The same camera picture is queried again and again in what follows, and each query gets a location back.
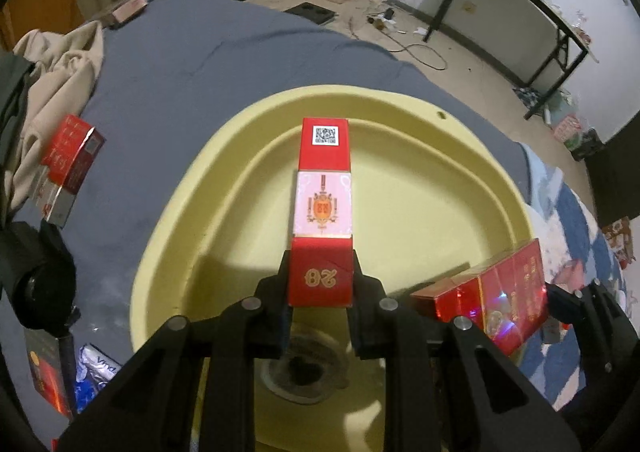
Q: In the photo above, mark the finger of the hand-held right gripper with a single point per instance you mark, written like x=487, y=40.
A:
x=600, y=322

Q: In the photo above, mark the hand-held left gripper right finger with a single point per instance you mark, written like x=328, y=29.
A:
x=367, y=317

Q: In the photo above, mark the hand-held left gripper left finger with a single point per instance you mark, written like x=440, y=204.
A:
x=272, y=312

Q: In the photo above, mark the red cellophane-wrapped carton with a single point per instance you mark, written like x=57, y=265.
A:
x=500, y=297

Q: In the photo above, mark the yellow plastic basin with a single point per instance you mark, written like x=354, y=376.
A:
x=410, y=212

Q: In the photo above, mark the long red box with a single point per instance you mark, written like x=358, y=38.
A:
x=322, y=207

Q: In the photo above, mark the red carton with gold print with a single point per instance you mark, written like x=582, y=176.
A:
x=65, y=152

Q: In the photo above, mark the red printed bag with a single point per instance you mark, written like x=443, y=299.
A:
x=620, y=237

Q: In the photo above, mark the blue checked blanket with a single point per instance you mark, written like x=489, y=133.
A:
x=570, y=212

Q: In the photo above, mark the light blue blanket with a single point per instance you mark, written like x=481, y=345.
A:
x=537, y=172

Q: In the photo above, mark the blue snack packet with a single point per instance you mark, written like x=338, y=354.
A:
x=95, y=372

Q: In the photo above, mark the dark red box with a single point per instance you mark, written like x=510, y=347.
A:
x=45, y=372

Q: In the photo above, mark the white red box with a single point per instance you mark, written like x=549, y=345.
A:
x=57, y=209

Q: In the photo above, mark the black round speaker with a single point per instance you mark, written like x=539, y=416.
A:
x=35, y=277

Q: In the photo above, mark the grey bed sheet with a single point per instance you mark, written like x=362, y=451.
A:
x=175, y=82

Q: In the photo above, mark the clear glass cup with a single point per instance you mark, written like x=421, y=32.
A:
x=582, y=30

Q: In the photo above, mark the black foam tray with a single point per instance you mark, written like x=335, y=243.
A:
x=310, y=12

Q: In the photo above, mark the beige cloth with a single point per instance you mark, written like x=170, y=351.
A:
x=60, y=67

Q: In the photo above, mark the pink box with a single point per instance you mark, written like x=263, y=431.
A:
x=127, y=10

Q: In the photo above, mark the dark green cloth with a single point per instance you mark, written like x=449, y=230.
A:
x=12, y=97

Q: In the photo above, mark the yellow wall plate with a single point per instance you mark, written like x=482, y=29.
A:
x=469, y=7

